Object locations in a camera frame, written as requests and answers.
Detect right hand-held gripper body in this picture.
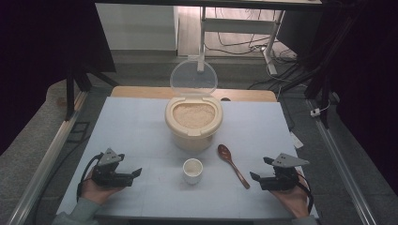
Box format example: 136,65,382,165
258,152,311,192

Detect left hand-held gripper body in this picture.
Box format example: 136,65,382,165
91,147,135,188

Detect brown wooden spoon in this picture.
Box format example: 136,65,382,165
217,143,252,190

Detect person's left hand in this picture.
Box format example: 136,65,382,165
79,170,125,206

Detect person's right hand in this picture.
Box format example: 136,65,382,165
269,170,311,219

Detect pale table mat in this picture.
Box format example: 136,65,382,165
56,96,320,220

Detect white paper tag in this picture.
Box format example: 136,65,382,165
289,130,305,150

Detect white cup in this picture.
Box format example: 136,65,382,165
182,157,204,186

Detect beige rice container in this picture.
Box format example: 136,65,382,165
164,95,224,153

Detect wooden table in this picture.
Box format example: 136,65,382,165
110,85,278,103

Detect rice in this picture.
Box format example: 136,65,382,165
172,102,217,129

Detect black stand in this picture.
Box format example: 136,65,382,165
64,64,120,122
275,18,358,129

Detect clear plastic container lid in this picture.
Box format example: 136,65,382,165
169,54,219,98

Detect dark curtain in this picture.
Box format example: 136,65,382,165
0,0,117,158
322,0,398,196

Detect white cabinet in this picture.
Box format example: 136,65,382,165
95,3,179,52

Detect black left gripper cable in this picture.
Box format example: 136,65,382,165
76,152,105,203

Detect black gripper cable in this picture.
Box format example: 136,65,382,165
296,172,314,216
76,152,105,203

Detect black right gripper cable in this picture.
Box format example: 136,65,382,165
296,172,314,216

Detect aluminium rail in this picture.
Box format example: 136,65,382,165
305,98,378,225
6,90,89,225

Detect black floor cables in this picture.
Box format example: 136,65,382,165
204,7,299,92

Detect white metal desk frame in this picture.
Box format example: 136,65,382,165
196,6,286,76

